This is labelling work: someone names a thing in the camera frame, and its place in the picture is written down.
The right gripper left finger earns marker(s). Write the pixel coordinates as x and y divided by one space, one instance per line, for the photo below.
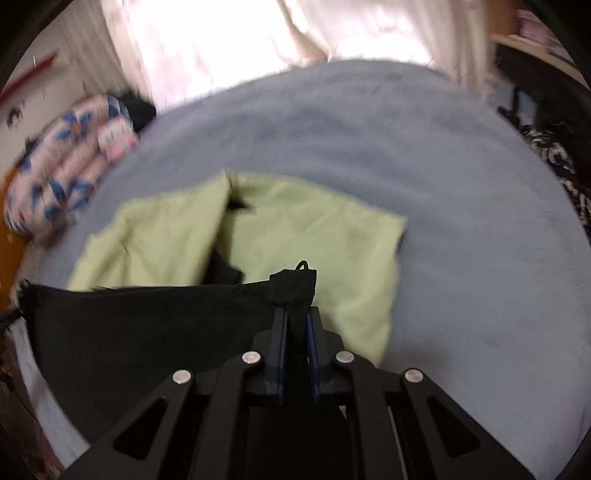
232 380

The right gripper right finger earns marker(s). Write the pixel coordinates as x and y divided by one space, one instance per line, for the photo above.
362 445

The white pink plush cat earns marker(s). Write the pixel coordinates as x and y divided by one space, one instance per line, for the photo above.
117 138

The white floral curtain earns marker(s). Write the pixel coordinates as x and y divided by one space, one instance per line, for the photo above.
172 52

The wooden bookshelf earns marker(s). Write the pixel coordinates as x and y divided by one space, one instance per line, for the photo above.
512 24

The blue-grey bed blanket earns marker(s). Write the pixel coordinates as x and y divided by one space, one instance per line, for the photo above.
494 303

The black clothes behind quilt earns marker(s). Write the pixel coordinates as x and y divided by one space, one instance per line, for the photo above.
141 112

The black patterned hanging garment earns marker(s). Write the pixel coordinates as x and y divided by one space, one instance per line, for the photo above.
545 144

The red wall shelf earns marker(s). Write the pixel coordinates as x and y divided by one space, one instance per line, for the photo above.
13 87

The green and black hooded jacket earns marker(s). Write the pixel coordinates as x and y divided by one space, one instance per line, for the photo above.
184 280

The floral pink blue quilt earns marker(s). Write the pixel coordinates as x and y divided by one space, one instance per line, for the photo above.
60 173

